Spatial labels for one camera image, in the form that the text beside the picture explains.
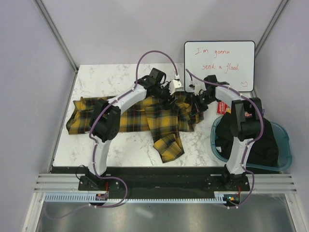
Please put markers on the aluminium frame rails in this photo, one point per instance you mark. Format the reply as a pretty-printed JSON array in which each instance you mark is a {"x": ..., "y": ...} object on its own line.
[{"x": 264, "y": 183}]

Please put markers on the yellow plaid flannel shirt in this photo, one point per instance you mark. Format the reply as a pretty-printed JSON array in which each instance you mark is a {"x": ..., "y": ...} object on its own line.
[{"x": 149, "y": 114}]

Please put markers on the white dry-erase board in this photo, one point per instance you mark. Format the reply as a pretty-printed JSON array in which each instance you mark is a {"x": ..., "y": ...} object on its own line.
[{"x": 230, "y": 61}]

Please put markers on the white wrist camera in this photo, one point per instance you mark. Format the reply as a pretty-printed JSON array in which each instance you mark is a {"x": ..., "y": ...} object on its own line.
[
  {"x": 175, "y": 86},
  {"x": 196, "y": 87}
]

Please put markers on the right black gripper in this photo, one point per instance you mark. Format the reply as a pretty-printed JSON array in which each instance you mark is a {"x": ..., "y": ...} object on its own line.
[{"x": 201, "y": 108}]

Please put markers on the white slotted cable duct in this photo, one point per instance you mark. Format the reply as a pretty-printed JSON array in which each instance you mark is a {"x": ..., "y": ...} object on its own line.
[{"x": 107, "y": 198}]

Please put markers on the black shirt in bin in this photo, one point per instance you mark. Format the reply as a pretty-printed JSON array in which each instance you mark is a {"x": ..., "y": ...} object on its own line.
[{"x": 263, "y": 152}]

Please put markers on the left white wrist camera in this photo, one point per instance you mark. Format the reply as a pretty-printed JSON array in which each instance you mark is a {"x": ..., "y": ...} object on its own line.
[{"x": 175, "y": 86}]

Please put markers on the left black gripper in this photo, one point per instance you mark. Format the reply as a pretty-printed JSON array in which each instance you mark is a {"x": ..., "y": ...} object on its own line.
[{"x": 165, "y": 101}]

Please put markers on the teal plastic bin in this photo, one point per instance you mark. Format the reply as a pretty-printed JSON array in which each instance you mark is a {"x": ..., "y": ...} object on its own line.
[{"x": 282, "y": 140}]

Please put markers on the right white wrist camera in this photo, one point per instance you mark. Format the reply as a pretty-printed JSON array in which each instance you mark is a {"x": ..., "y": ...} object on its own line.
[{"x": 196, "y": 87}]

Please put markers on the red card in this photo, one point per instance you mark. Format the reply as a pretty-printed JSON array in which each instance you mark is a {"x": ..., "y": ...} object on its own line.
[{"x": 222, "y": 108}]

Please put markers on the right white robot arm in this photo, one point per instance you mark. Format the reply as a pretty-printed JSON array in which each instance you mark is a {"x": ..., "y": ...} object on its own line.
[{"x": 247, "y": 124}]

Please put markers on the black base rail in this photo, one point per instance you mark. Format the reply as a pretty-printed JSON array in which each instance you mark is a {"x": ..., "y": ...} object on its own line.
[{"x": 139, "y": 179}]

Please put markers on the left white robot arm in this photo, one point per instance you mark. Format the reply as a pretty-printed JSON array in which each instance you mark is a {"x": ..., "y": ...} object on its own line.
[{"x": 105, "y": 121}]

